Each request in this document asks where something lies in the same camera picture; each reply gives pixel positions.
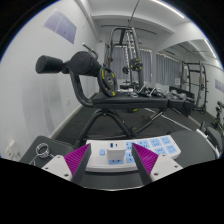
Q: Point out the black padded seat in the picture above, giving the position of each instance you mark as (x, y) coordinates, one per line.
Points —
(215, 135)

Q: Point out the black power rack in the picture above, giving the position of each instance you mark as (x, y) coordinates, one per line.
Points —
(138, 53)

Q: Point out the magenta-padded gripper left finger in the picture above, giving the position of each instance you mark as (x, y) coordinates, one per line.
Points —
(77, 156)

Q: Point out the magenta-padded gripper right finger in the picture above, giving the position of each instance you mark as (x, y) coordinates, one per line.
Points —
(146, 156)

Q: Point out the white wall socket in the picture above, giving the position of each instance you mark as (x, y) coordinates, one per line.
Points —
(11, 146)

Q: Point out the narrow grey window curtain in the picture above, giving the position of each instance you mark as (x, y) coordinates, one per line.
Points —
(168, 70)

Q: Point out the dumbbell stand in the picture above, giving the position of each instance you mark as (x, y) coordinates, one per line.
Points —
(220, 113)

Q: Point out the short ceiling light strip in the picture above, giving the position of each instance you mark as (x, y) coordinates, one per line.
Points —
(210, 48)

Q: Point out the small black yellow weight plate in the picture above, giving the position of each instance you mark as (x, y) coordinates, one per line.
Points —
(136, 64)

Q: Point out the wide grey window curtain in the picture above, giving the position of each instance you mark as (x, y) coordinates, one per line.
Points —
(146, 66)

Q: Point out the black box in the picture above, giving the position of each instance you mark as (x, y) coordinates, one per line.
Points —
(176, 89)

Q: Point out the metal spring barbell collar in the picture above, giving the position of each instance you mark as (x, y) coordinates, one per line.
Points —
(37, 150)

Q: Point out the small pale wall poster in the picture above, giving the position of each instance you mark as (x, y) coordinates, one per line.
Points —
(220, 86)

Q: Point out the white power strip blue sockets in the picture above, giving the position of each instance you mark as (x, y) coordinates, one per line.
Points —
(163, 146)

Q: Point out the black squat rack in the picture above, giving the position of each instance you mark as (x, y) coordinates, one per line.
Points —
(204, 83)

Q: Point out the long ceiling light strip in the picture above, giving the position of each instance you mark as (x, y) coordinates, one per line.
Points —
(168, 9)

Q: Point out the black weight bench with rollers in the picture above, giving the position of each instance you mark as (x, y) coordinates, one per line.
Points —
(133, 101)

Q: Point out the silver barbell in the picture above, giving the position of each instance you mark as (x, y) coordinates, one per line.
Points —
(209, 144)

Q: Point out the large pale wall poster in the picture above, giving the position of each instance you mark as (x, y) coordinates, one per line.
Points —
(60, 25)

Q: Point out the group of grey dumbbells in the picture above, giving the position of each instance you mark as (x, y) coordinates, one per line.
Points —
(146, 90)

